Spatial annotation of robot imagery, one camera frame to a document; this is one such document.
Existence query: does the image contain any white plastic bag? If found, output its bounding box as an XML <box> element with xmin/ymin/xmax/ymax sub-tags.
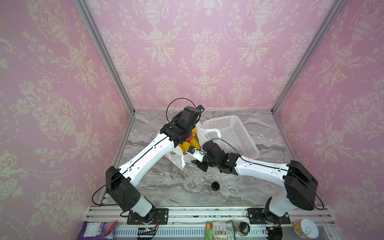
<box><xmin>165</xmin><ymin>123</ymin><xmax>222</xmax><ymax>169</ymax></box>

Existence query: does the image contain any long yellow toy fruit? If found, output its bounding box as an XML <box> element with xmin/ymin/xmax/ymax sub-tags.
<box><xmin>179</xmin><ymin>141</ymin><xmax>201</xmax><ymax>153</ymax></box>

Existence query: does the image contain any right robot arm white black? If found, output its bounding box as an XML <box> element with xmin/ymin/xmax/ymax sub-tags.
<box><xmin>187</xmin><ymin>141</ymin><xmax>318</xmax><ymax>224</ymax></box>

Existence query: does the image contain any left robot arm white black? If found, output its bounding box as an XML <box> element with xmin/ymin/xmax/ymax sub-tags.
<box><xmin>106</xmin><ymin>105</ymin><xmax>205</xmax><ymax>222</ymax></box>

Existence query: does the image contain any red toy apple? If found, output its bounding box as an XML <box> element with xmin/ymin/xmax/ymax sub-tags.
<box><xmin>186</xmin><ymin>136</ymin><xmax>194</xmax><ymax>142</ymax></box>

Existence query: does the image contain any small black cylinder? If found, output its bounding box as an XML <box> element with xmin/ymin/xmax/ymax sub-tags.
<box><xmin>211</xmin><ymin>182</ymin><xmax>220</xmax><ymax>192</ymax></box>

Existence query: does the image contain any white perforated plastic basket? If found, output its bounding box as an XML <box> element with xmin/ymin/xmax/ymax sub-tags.
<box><xmin>203</xmin><ymin>115</ymin><xmax>260</xmax><ymax>160</ymax></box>

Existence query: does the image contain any green snack packet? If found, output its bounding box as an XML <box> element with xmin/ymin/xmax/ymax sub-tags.
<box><xmin>205</xmin><ymin>221</ymin><xmax>236</xmax><ymax>240</ymax></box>

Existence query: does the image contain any dark lidded jar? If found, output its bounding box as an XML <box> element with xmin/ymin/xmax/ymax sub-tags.
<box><xmin>236</xmin><ymin>221</ymin><xmax>251</xmax><ymax>237</ymax></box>

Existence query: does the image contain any yellow tin can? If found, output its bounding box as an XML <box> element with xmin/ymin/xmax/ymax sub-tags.
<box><xmin>294</xmin><ymin>219</ymin><xmax>320</xmax><ymax>240</ymax></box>

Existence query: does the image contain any purple snack packet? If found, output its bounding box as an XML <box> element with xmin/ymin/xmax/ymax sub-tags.
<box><xmin>77</xmin><ymin>221</ymin><xmax>118</xmax><ymax>240</ymax></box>

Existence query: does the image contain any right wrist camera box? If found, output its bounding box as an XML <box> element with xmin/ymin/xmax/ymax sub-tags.
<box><xmin>187</xmin><ymin>146</ymin><xmax>206</xmax><ymax>162</ymax></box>

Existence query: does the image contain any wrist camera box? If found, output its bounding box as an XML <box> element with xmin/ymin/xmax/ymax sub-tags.
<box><xmin>187</xmin><ymin>146</ymin><xmax>206</xmax><ymax>162</ymax></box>
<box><xmin>196</xmin><ymin>105</ymin><xmax>205</xmax><ymax>113</ymax></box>

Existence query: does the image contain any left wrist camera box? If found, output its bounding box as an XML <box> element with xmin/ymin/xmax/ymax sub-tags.
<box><xmin>196</xmin><ymin>105</ymin><xmax>205</xmax><ymax>113</ymax></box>

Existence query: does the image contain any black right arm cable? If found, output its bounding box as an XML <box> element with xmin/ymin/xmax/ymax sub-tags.
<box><xmin>200</xmin><ymin>137</ymin><xmax>325</xmax><ymax>211</ymax></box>

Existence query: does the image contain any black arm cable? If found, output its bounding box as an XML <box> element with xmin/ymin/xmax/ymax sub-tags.
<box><xmin>91</xmin><ymin>97</ymin><xmax>199</xmax><ymax>207</ymax></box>
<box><xmin>200</xmin><ymin>137</ymin><xmax>325</xmax><ymax>211</ymax></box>

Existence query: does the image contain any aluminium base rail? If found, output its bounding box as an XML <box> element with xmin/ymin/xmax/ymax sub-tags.
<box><xmin>86</xmin><ymin>206</ymin><xmax>342</xmax><ymax>240</ymax></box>

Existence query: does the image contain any silver left corner post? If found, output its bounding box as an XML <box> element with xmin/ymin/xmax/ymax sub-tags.
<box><xmin>74</xmin><ymin>0</ymin><xmax>135</xmax><ymax>115</ymax></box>

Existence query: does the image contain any silver corner post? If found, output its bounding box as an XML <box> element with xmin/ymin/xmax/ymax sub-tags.
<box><xmin>74</xmin><ymin>0</ymin><xmax>135</xmax><ymax>115</ymax></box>
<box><xmin>271</xmin><ymin>0</ymin><xmax>348</xmax><ymax>114</ymax></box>

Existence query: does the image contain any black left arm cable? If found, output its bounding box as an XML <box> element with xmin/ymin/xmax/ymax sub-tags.
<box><xmin>91</xmin><ymin>97</ymin><xmax>199</xmax><ymax>207</ymax></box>

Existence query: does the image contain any silver right corner post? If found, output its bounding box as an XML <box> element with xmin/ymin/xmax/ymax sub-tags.
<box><xmin>271</xmin><ymin>0</ymin><xmax>348</xmax><ymax>114</ymax></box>

